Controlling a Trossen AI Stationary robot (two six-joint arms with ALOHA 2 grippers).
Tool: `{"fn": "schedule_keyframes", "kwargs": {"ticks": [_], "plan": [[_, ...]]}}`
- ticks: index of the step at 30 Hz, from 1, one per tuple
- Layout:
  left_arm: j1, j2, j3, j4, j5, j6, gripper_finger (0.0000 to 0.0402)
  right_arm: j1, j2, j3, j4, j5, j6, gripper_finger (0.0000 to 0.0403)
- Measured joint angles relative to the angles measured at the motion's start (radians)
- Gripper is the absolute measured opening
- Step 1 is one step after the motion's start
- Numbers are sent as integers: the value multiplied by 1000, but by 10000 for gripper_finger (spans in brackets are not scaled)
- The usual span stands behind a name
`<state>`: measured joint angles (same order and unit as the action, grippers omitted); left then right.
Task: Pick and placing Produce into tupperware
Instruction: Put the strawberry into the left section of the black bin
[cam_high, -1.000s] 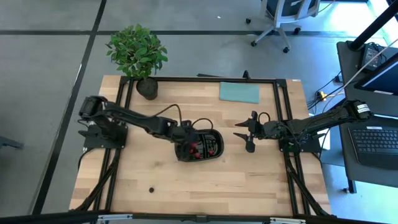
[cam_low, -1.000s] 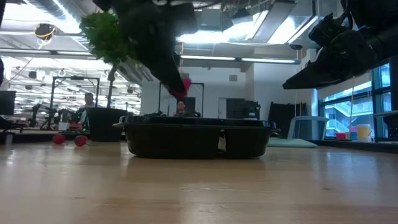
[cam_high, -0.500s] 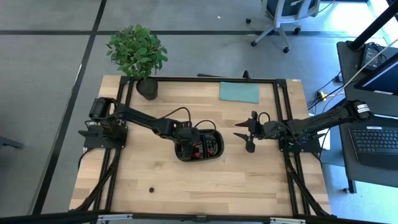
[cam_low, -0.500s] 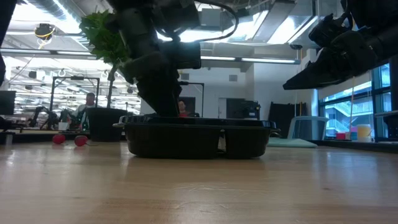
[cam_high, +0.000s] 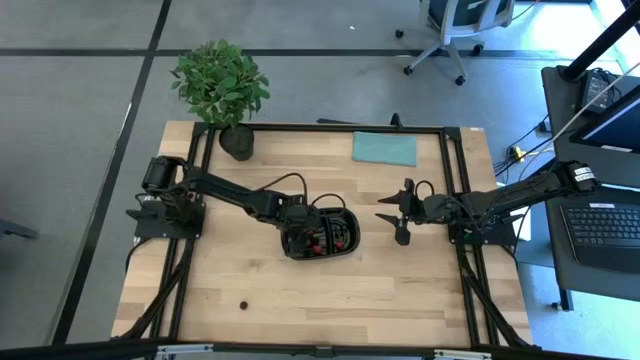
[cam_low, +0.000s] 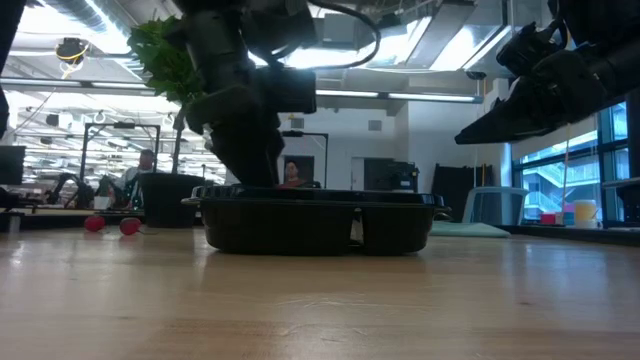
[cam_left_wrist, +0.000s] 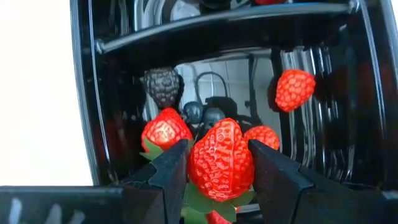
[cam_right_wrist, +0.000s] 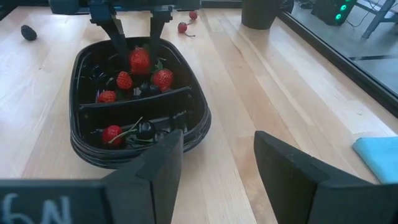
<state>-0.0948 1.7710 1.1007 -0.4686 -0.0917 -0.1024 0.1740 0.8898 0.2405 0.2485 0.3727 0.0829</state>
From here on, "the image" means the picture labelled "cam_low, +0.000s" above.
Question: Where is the green plant in black pot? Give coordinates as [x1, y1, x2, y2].
[127, 14, 211, 230]

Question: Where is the long ceiling light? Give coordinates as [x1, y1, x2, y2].
[315, 88, 482, 104]
[0, 76, 157, 97]

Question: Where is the black two-compartment food container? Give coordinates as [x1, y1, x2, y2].
[180, 185, 447, 257]

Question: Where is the yellow bottle on desk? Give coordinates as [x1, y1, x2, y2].
[573, 198, 599, 229]

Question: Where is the black monitor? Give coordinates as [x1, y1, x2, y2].
[0, 144, 26, 186]

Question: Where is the black rig frame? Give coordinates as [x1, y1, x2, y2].
[279, 129, 330, 189]
[79, 121, 162, 206]

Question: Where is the green folded cloth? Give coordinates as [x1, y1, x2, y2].
[429, 221, 512, 239]

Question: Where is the black panel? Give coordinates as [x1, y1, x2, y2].
[428, 163, 495, 221]

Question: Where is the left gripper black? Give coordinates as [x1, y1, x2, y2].
[185, 29, 286, 189]

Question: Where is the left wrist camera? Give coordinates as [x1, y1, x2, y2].
[257, 67, 319, 115]

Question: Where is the black ceiling device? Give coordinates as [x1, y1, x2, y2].
[54, 36, 91, 66]

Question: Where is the black cabinet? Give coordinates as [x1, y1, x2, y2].
[363, 157, 420, 194]

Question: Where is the black aluminium table frame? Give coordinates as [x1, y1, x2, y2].
[0, 207, 640, 246]

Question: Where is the white office chair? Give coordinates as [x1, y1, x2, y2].
[462, 186, 530, 227]

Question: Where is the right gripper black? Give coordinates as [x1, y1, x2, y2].
[455, 49, 609, 146]

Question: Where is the red cherry with stem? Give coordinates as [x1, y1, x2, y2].
[118, 217, 151, 236]

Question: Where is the person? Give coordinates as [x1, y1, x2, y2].
[122, 148, 157, 206]
[282, 159, 307, 189]

